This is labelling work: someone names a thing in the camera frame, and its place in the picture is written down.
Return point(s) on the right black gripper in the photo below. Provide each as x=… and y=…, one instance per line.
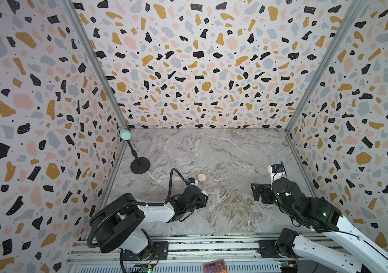
x=262, y=193

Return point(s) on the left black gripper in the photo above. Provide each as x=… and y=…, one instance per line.
x=203, y=200

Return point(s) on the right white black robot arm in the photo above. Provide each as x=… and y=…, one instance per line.
x=361, y=256

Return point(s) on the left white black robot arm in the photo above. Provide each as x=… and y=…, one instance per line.
x=119, y=225

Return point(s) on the pink earbud charging case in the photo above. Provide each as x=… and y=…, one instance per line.
x=202, y=177

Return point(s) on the microphone stand with green ball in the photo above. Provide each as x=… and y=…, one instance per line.
x=139, y=165

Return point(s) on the pink circuit board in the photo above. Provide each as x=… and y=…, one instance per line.
x=217, y=266

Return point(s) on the small electronics board with leds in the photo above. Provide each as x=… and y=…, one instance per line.
x=147, y=269

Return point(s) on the right small electronics board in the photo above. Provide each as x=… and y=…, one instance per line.
x=288, y=267

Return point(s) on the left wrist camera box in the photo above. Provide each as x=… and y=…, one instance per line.
x=192, y=181

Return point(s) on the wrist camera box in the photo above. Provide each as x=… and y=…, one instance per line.
x=277, y=171
x=192, y=181

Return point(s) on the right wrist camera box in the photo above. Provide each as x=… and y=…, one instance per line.
x=277, y=171

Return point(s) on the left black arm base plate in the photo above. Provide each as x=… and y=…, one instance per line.
x=157, y=251

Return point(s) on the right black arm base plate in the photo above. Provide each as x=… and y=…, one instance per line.
x=275, y=249

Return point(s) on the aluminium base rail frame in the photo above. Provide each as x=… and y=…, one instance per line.
x=188, y=254

